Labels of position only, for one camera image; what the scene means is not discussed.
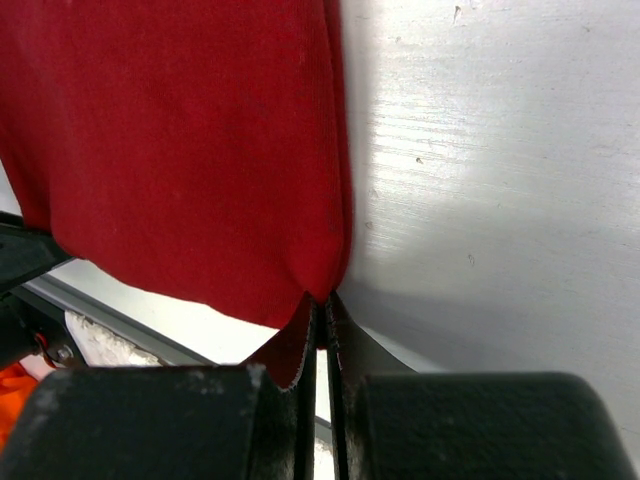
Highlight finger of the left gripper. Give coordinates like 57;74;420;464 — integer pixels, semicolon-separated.
0;211;75;294

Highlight orange cloth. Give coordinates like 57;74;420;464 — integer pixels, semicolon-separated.
0;363;39;449

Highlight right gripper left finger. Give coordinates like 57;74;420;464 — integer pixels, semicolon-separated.
1;297;318;479

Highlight red t shirt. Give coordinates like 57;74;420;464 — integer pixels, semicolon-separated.
0;0;356;331

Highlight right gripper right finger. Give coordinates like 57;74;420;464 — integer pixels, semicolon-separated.
324;295;636;480

